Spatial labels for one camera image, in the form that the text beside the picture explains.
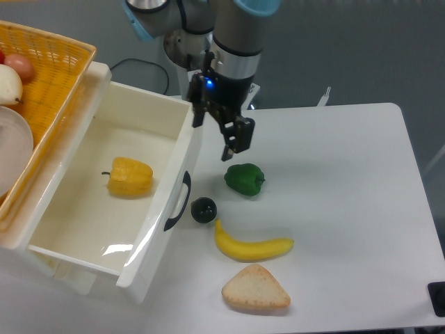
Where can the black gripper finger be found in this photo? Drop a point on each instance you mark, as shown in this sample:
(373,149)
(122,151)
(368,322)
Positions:
(199,110)
(237,134)

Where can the black corner device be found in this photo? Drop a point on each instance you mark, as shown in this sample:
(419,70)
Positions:
(436,291)

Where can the open white drawer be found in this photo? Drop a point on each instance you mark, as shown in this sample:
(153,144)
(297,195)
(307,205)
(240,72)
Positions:
(121,239)

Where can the yellow banana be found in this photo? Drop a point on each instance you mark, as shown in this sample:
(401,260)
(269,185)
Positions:
(250,251)

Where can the red fruit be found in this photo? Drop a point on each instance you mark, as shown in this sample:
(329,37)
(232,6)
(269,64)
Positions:
(1,56)

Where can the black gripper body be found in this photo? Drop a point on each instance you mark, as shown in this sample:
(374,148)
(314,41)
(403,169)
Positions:
(223,82)

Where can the black drawer handle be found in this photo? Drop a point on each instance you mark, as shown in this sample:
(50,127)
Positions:
(181,204)

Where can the black round fruit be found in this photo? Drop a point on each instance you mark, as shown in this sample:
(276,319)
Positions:
(203,210)

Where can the yellow woven basket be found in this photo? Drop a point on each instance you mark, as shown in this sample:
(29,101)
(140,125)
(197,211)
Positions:
(60,63)

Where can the yellow bell pepper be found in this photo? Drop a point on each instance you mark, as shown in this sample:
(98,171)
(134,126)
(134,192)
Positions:
(129,177)

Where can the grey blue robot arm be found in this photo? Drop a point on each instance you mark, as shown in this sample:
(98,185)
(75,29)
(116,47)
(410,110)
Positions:
(236,24)

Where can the white drawer cabinet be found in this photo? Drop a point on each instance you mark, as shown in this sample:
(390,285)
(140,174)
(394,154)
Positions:
(25,213)

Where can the green bell pepper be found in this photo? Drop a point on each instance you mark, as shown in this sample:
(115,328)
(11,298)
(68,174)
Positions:
(246,179)

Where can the triangular bread slice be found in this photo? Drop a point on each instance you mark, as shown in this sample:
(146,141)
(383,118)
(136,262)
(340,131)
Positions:
(255,288)

